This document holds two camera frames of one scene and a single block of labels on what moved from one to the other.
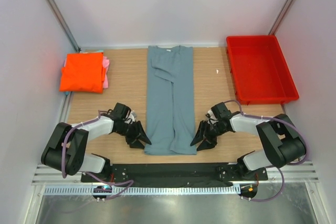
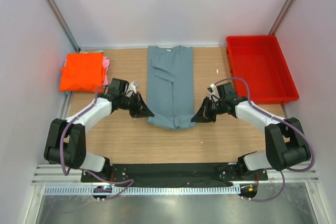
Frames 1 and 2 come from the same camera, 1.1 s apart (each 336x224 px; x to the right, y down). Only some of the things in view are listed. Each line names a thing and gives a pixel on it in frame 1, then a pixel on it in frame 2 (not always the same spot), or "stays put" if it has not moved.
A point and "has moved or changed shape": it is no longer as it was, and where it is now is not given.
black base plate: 175,175 stays put
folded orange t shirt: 84,73 stays put
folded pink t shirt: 105,64 stays put
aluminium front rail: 307,171 stays put
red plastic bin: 261,72 stays put
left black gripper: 138,131 -> 141,110
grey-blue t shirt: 170,111 has moved or changed shape
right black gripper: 207,144 -> 202,115
